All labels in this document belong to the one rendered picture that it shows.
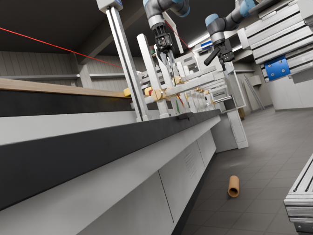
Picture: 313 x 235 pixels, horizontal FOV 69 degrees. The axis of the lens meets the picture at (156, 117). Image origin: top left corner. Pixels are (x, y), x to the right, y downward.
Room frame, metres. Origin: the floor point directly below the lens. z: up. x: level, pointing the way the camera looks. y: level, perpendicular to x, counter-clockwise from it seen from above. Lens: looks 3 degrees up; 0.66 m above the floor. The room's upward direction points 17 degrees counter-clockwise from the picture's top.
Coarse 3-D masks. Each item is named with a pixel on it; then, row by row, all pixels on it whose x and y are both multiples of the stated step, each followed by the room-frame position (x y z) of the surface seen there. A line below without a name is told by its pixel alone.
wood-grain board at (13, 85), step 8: (0, 80) 0.56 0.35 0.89; (8, 80) 0.58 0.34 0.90; (16, 80) 0.61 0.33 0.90; (0, 88) 0.56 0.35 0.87; (8, 88) 0.58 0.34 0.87; (16, 88) 0.60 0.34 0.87; (24, 88) 0.62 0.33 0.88; (32, 88) 0.65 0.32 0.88; (40, 88) 0.67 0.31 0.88; (48, 88) 0.70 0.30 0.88; (56, 88) 0.74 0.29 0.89; (64, 88) 0.77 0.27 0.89; (72, 88) 0.81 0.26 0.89; (80, 88) 0.85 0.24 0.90; (88, 88) 0.90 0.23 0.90; (104, 96) 1.01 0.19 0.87; (112, 96) 1.06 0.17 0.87; (120, 96) 1.13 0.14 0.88; (144, 96) 1.44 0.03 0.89
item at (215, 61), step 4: (204, 56) 3.67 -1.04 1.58; (216, 56) 3.61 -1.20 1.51; (200, 60) 3.69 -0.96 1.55; (216, 60) 3.61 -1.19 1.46; (200, 64) 3.70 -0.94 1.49; (212, 64) 3.64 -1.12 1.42; (216, 64) 3.62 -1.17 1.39; (220, 64) 3.60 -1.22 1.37; (200, 68) 3.71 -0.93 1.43; (204, 68) 3.69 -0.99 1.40; (216, 68) 3.63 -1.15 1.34; (220, 68) 3.61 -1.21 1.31; (212, 72) 3.65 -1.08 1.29
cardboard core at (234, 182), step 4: (232, 176) 2.04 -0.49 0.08; (236, 176) 2.05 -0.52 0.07; (232, 180) 1.92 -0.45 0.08; (236, 180) 1.93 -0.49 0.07; (232, 184) 1.83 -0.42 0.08; (236, 184) 1.85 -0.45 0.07; (228, 188) 1.81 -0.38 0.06; (232, 188) 1.93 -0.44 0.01; (236, 188) 1.77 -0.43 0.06; (228, 192) 1.79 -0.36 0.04; (232, 192) 1.85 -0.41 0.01; (236, 192) 1.83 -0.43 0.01; (232, 196) 1.78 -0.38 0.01; (236, 196) 1.78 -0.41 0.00
